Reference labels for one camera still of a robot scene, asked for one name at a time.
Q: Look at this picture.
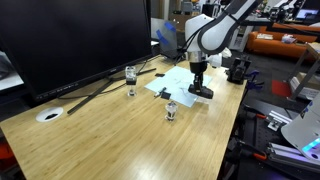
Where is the blue tape strip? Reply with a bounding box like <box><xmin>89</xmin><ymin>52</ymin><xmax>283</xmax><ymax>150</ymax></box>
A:
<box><xmin>155</xmin><ymin>29</ymin><xmax>170</xmax><ymax>47</ymax></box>
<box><xmin>164</xmin><ymin>21</ymin><xmax>177</xmax><ymax>33</ymax></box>

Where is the grey panel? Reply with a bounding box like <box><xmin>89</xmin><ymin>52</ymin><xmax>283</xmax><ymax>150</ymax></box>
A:
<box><xmin>155</xmin><ymin>19</ymin><xmax>181</xmax><ymax>60</ymax></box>

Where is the orange sofa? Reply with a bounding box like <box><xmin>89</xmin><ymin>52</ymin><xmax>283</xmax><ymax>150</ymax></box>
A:
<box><xmin>246</xmin><ymin>23</ymin><xmax>320</xmax><ymax>63</ymax></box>

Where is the black clamp mount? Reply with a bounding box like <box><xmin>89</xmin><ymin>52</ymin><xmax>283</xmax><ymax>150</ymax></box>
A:
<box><xmin>227</xmin><ymin>57</ymin><xmax>252</xmax><ymax>85</ymax></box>

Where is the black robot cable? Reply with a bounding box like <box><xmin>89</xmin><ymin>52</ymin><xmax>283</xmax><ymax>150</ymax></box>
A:
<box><xmin>173</xmin><ymin>28</ymin><xmax>203</xmax><ymax>65</ymax></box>

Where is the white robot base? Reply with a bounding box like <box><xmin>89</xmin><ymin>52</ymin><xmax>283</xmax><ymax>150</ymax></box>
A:
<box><xmin>280</xmin><ymin>101</ymin><xmax>320</xmax><ymax>165</ymax></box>

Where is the aluminium extrusion rail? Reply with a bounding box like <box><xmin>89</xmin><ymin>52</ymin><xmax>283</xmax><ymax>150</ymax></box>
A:
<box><xmin>266</xmin><ymin>141</ymin><xmax>320</xmax><ymax>169</ymax></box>

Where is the tall clear glass stopper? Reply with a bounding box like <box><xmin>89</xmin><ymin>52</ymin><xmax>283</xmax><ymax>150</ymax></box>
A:
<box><xmin>124</xmin><ymin>65</ymin><xmax>138</xmax><ymax>98</ymax></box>

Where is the large black monitor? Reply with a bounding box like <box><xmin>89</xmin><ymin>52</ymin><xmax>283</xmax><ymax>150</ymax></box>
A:
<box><xmin>0</xmin><ymin>0</ymin><xmax>153</xmax><ymax>103</ymax></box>

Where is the laptop screen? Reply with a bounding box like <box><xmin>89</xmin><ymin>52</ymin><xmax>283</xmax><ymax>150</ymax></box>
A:
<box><xmin>294</xmin><ymin>8</ymin><xmax>320</xmax><ymax>22</ymax></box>

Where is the white whiteboard sheet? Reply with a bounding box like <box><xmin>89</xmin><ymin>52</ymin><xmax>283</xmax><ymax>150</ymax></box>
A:
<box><xmin>144</xmin><ymin>65</ymin><xmax>214</xmax><ymax>108</ymax></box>

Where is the black dry erase marker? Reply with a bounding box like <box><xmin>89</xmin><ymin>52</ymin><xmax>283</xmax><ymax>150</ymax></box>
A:
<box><xmin>153</xmin><ymin>87</ymin><xmax>168</xmax><ymax>98</ymax></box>

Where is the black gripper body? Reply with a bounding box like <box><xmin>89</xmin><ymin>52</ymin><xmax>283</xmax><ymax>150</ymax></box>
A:
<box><xmin>189</xmin><ymin>61</ymin><xmax>208</xmax><ymax>77</ymax></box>

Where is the wooden side table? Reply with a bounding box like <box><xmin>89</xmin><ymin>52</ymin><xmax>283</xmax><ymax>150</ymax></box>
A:
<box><xmin>287</xmin><ymin>42</ymin><xmax>320</xmax><ymax>101</ymax></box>

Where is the short clear glass stopper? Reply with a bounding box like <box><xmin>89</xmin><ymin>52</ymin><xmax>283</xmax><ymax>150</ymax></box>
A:
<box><xmin>164</xmin><ymin>101</ymin><xmax>179</xmax><ymax>122</ymax></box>

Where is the red handled clamp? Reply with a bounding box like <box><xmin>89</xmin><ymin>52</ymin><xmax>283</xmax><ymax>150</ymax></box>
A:
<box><xmin>243</xmin><ymin>105</ymin><xmax>269</xmax><ymax>121</ymax></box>
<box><xmin>233</xmin><ymin>139</ymin><xmax>269</xmax><ymax>162</ymax></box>

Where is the blue clamp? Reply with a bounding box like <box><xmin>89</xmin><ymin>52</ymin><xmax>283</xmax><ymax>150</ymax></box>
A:
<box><xmin>245</xmin><ymin>69</ymin><xmax>265</xmax><ymax>91</ymax></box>

